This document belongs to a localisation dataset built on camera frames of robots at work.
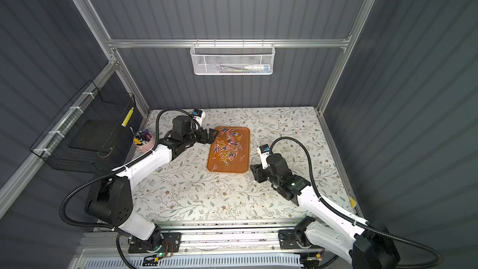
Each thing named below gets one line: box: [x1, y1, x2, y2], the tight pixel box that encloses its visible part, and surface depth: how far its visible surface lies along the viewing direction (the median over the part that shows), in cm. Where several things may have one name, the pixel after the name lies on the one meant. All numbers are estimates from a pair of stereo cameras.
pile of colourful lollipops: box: [210, 127, 246, 172], surface depth 104 cm
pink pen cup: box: [133, 130, 156, 153], surface depth 93 cm
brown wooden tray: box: [207, 126, 251, 174], surface depth 101 cm
